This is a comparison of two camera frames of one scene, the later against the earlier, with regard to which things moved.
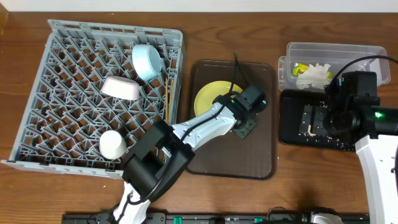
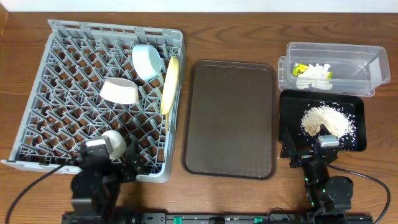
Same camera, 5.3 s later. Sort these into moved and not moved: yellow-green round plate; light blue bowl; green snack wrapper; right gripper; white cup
Moved: right gripper; yellow-green round plate
Not moved: green snack wrapper; light blue bowl; white cup
